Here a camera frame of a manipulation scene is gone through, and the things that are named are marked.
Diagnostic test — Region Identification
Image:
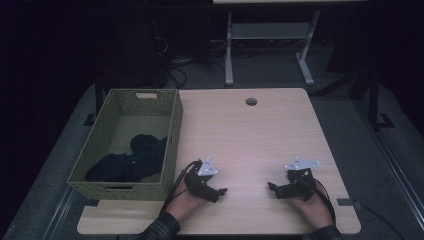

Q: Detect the tangle of floor cables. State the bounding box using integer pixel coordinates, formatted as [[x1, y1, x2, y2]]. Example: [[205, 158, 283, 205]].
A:
[[151, 34, 228, 90]]

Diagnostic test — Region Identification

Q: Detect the black metal stand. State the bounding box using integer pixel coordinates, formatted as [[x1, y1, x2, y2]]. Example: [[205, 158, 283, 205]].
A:
[[365, 64, 396, 132]]

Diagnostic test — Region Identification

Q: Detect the green woven basket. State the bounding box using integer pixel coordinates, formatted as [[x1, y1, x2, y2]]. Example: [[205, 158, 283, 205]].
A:
[[66, 88, 184, 202]]

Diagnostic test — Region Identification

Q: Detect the left hand-held gripper black cable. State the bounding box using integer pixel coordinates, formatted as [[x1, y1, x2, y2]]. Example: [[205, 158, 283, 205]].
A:
[[159, 159, 203, 216]]

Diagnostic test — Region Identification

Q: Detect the hand-held gripper black cable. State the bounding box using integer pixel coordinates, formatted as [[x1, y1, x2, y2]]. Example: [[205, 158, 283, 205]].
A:
[[159, 159, 203, 216], [309, 178, 406, 240]]

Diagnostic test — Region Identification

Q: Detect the dark blue knit sweater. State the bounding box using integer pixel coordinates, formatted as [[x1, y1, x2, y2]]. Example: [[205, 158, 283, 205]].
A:
[[84, 133, 169, 184]]

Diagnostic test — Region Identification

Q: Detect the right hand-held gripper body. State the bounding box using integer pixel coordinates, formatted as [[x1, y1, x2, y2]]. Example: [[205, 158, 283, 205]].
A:
[[277, 157, 321, 202]]

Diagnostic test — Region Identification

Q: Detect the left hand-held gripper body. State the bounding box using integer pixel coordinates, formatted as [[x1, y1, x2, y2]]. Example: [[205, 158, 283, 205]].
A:
[[184, 156, 219, 202]]

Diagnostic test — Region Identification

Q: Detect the person's right hand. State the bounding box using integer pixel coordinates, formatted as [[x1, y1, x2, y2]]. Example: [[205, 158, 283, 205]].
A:
[[288, 189, 335, 231]]

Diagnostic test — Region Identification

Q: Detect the right hand-held gripper black cable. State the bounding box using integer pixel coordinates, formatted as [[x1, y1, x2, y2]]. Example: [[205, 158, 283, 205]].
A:
[[309, 178, 406, 240]]

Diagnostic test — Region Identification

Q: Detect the white metal stand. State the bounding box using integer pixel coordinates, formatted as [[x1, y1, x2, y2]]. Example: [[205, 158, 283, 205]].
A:
[[224, 9, 322, 87]]

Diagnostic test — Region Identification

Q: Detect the person's left hand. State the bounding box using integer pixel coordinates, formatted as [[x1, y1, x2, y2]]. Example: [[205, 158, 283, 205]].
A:
[[165, 181, 208, 223]]

